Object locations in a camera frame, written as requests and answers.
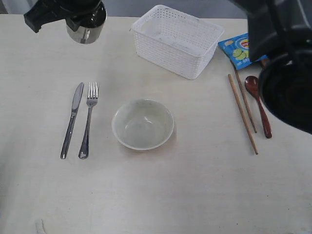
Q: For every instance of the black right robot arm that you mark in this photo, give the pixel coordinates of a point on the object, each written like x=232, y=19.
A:
x=278, y=29

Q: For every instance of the white plastic perforated basket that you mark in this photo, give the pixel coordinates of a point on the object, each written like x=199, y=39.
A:
x=176, y=41

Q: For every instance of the brown round wooden plate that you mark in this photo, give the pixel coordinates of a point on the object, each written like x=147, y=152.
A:
x=264, y=62

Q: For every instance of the blue chips bag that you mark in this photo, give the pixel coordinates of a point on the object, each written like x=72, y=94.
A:
x=237, y=50

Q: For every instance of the silver metal fork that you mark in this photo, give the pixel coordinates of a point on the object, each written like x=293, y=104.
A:
x=92, y=100

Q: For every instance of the silver metal knife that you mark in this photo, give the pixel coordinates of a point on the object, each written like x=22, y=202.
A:
x=74, y=111

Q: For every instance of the white curtain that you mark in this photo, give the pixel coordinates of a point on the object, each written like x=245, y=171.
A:
x=215, y=9

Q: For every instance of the stainless steel cup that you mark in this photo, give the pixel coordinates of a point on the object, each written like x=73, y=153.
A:
x=92, y=26

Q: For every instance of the pale green ceramic bowl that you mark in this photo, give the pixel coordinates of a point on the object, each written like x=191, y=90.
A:
x=143, y=124

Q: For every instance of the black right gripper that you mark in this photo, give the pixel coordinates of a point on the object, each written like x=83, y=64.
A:
x=47, y=11

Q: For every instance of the dark red wooden spoon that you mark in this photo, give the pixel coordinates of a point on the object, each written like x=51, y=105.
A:
x=251, y=85

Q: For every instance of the wooden chopstick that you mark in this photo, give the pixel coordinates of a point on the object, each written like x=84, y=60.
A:
x=244, y=97
x=242, y=113

